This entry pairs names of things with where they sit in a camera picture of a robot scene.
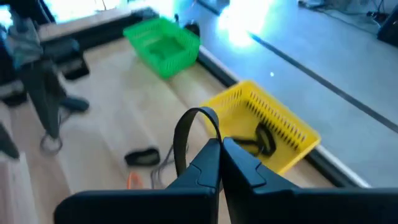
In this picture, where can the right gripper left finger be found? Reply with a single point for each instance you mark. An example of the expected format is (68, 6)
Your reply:
(186, 202)

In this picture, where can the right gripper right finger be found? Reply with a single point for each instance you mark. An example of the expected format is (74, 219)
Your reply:
(255, 199)

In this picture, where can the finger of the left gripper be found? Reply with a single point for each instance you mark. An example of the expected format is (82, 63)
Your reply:
(35, 90)
(49, 93)

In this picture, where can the thin black rubber band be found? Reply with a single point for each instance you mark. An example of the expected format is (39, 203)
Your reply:
(41, 144)
(155, 177)

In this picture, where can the wide black rubber band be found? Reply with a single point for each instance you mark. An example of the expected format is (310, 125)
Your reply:
(178, 140)
(141, 157)
(265, 140)

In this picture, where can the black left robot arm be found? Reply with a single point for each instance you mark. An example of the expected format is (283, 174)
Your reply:
(28, 9)

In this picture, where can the thin orange rubber band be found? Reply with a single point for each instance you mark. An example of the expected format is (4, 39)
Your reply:
(133, 180)

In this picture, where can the yellow plastic basket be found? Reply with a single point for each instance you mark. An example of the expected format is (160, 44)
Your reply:
(224, 112)

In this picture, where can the green plastic basket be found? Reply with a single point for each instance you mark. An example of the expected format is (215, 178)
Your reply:
(174, 67)

